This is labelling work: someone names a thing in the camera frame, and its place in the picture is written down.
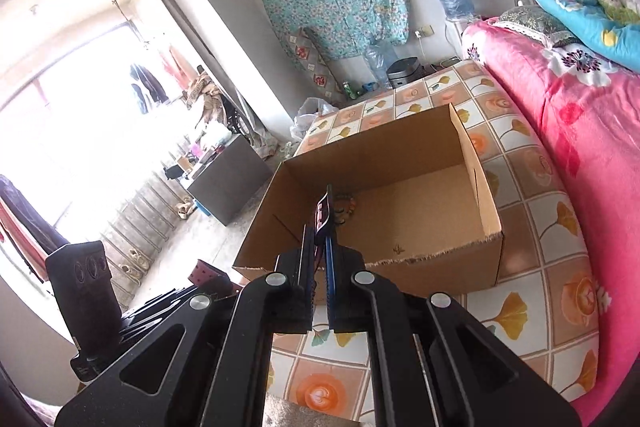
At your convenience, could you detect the pink strap smart watch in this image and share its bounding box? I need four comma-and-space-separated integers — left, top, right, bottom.
314, 184, 335, 270

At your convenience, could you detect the white fluffy towel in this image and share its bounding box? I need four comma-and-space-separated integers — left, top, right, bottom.
262, 393, 359, 427

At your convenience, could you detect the brown cardboard box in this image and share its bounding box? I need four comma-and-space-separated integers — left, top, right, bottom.
233, 106, 503, 297

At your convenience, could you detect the grey low cabinet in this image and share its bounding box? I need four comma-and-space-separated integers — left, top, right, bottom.
184, 135, 272, 225

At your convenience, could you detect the white plastic bag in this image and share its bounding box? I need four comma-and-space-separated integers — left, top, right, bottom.
290, 98, 337, 142

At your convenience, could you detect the black rice cooker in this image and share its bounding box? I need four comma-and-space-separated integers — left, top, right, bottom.
386, 56, 424, 89

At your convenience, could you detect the pink floral blanket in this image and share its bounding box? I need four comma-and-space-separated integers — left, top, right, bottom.
462, 20, 639, 426

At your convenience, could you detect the blue quilt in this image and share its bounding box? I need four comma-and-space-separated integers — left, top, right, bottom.
535, 0, 639, 72

